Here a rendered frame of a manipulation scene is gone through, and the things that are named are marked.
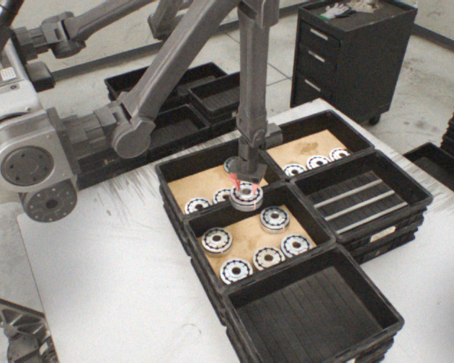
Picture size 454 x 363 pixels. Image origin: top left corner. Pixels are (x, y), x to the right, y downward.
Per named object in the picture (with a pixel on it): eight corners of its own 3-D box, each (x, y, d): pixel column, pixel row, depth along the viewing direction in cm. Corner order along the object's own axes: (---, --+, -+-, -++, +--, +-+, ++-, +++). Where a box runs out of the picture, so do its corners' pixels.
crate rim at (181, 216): (182, 224, 137) (181, 219, 136) (153, 169, 157) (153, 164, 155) (287, 185, 149) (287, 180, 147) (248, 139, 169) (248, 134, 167)
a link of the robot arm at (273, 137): (238, 112, 112) (255, 132, 108) (272, 101, 117) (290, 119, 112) (233, 144, 121) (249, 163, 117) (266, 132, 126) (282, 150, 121)
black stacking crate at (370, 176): (333, 263, 136) (338, 241, 128) (285, 203, 155) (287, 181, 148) (425, 221, 147) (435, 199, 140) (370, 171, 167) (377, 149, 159)
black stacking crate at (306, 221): (222, 312, 124) (220, 292, 116) (186, 242, 144) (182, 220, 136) (331, 263, 136) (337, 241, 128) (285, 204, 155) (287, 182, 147)
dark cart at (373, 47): (325, 151, 301) (346, 31, 239) (287, 120, 330) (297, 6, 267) (385, 124, 322) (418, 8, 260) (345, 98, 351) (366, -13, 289)
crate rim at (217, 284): (220, 297, 117) (220, 292, 116) (182, 224, 137) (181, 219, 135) (337, 245, 129) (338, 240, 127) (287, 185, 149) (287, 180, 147)
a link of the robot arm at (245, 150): (234, 134, 116) (246, 145, 112) (255, 127, 118) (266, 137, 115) (234, 153, 121) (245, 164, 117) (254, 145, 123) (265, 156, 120)
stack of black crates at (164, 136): (156, 193, 255) (148, 150, 232) (138, 166, 274) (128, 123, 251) (213, 169, 269) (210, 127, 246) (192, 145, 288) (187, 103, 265)
